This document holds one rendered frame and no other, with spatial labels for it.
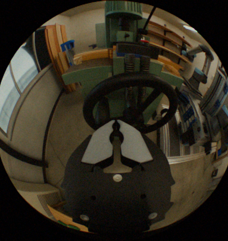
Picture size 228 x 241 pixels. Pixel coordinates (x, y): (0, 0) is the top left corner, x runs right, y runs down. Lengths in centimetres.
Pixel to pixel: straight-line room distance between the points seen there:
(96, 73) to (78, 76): 8
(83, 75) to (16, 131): 111
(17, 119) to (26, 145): 36
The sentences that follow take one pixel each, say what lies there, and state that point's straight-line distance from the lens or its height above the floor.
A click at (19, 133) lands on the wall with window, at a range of 125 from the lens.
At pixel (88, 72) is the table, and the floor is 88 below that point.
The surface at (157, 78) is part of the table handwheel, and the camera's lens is 15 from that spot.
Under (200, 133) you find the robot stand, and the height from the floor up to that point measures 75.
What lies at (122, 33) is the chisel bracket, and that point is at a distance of 42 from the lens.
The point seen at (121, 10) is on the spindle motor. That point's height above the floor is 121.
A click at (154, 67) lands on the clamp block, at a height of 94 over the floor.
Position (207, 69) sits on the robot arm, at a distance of 106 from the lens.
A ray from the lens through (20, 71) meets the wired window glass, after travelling 149.
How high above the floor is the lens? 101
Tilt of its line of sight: 60 degrees down
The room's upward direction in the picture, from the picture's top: 1 degrees counter-clockwise
